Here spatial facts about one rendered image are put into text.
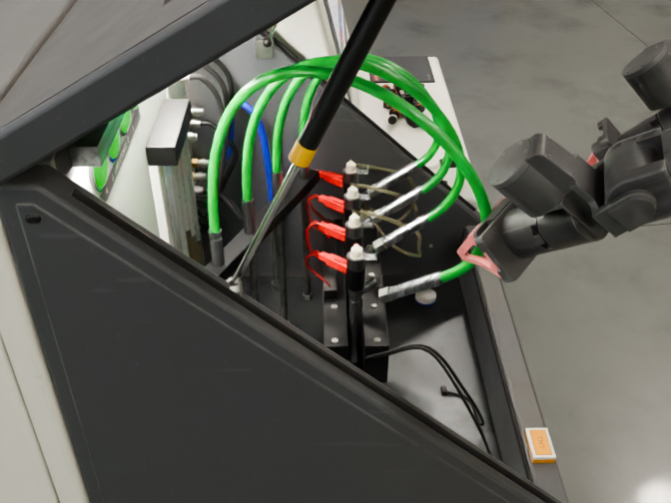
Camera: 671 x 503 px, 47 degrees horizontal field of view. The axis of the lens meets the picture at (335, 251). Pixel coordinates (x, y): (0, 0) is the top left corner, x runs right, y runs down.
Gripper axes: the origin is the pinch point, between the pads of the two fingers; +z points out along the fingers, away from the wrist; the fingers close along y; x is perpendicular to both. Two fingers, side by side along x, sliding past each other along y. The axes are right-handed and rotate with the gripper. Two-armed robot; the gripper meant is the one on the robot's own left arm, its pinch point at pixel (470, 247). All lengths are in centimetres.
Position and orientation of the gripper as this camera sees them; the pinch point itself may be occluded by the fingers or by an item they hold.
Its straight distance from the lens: 96.1
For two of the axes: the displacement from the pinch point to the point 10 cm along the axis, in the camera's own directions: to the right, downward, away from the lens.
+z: -4.7, 1.7, 8.7
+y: -6.3, 6.2, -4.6
